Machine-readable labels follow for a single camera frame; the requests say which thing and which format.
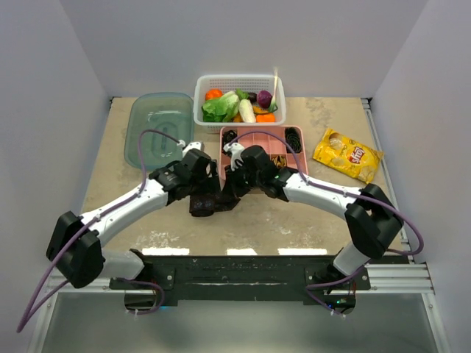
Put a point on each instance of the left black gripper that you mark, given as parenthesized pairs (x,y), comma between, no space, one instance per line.
(212,182)

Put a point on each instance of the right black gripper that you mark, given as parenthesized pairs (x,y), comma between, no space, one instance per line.
(231,178)

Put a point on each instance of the dark patterned necktie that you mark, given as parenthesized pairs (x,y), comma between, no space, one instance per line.
(208,198)

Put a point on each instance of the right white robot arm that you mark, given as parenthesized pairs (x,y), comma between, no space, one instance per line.
(367,211)

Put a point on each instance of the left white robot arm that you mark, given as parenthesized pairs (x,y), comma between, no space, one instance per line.
(76,247)

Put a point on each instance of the rolled yellow tie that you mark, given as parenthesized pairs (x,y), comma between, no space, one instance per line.
(280,161)

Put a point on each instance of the rolled black tie left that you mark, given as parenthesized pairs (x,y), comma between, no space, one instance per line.
(228,136)

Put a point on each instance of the rolled black tie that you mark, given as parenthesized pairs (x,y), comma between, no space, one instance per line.
(293,139)
(228,136)

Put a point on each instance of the pink divided organizer tray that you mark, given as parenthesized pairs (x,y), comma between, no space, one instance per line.
(272,146)

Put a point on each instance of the rolled black tie right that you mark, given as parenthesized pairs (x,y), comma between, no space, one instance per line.
(293,139)

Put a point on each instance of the green lettuce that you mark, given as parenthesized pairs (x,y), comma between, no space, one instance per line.
(222,109)

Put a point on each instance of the white daikon radish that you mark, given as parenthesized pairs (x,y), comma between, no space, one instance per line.
(246,111)

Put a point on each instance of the teal transparent container lid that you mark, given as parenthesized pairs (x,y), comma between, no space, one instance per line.
(171,113)

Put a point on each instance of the green onion stalk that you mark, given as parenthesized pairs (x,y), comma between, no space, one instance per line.
(273,103)

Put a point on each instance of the dark eggplant toy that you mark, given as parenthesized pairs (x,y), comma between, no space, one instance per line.
(252,97)

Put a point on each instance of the purple onion toy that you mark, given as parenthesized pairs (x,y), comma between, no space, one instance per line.
(264,99)

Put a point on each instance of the orange pumpkin toy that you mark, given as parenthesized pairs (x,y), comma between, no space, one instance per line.
(213,94)

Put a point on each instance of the white plastic basket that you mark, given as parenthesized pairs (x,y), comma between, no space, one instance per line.
(228,82)

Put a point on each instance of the yellow chips bag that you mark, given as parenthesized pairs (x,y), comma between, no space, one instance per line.
(348,156)

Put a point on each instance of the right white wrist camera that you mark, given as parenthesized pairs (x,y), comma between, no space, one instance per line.
(234,151)

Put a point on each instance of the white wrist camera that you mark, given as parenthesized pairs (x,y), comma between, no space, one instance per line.
(199,145)
(234,151)

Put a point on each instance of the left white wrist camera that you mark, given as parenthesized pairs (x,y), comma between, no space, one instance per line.
(199,145)

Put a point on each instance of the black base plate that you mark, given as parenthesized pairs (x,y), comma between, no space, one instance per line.
(291,278)

